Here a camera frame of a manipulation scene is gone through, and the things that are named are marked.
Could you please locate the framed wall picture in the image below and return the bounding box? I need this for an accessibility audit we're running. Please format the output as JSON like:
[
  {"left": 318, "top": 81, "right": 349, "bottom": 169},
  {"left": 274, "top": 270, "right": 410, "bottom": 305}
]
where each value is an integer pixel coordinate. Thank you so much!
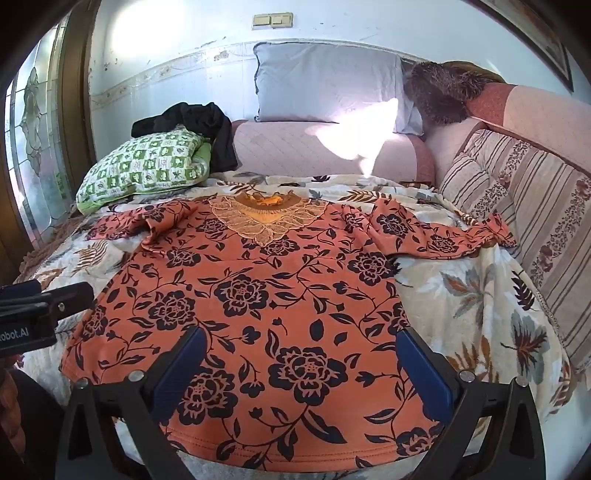
[{"left": 470, "top": 0, "right": 574, "bottom": 92}]

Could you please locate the striped floral cushion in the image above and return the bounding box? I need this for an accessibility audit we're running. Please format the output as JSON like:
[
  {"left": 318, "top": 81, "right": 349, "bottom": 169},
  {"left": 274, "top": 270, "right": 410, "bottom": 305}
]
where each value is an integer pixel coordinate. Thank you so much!
[{"left": 440, "top": 129, "right": 590, "bottom": 371}]

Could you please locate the black garment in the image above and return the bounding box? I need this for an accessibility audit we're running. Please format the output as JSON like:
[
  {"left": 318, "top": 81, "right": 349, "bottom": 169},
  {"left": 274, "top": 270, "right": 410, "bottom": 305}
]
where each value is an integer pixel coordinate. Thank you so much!
[{"left": 131, "top": 102, "right": 238, "bottom": 173}]

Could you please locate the pink sofa backrest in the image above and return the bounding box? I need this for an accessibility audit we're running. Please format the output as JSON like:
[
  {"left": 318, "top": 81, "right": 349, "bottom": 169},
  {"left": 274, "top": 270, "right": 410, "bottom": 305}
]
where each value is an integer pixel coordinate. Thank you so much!
[{"left": 467, "top": 83, "right": 591, "bottom": 175}]

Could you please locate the orange floral blouse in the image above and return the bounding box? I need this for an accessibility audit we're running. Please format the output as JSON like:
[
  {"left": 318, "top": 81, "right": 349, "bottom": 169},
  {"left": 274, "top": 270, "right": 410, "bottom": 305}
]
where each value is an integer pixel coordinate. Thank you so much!
[{"left": 61, "top": 194, "right": 514, "bottom": 472}]

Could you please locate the pink quilted bolster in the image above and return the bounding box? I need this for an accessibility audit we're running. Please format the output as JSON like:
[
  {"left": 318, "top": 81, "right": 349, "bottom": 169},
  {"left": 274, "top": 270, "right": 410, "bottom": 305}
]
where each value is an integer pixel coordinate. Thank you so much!
[{"left": 232, "top": 120, "right": 436, "bottom": 185}]

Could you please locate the green white patterned pillow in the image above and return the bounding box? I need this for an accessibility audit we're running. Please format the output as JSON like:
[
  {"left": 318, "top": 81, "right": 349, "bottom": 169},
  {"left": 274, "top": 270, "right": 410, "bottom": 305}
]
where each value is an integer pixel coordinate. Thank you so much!
[{"left": 75, "top": 125, "right": 211, "bottom": 215}]

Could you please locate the brown furry cushion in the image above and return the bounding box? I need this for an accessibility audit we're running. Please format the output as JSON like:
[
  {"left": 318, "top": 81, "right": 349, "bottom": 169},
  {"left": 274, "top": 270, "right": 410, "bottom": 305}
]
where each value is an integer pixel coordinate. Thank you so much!
[{"left": 405, "top": 62, "right": 490, "bottom": 125}]

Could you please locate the beige wall switch plate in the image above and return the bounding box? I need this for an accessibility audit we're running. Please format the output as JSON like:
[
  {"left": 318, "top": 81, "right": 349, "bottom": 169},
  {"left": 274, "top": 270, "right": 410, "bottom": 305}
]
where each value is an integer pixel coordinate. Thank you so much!
[{"left": 252, "top": 12, "right": 294, "bottom": 29}]

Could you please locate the light blue pillow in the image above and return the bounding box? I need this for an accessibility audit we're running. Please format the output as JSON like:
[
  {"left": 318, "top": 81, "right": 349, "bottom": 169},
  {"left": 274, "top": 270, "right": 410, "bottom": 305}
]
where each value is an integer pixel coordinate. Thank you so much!
[{"left": 253, "top": 41, "right": 423, "bottom": 136}]

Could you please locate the stained glass wooden door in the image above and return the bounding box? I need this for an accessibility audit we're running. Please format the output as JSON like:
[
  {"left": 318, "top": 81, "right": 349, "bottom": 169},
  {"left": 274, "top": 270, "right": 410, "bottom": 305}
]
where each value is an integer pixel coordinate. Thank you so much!
[{"left": 1, "top": 1, "right": 100, "bottom": 283}]

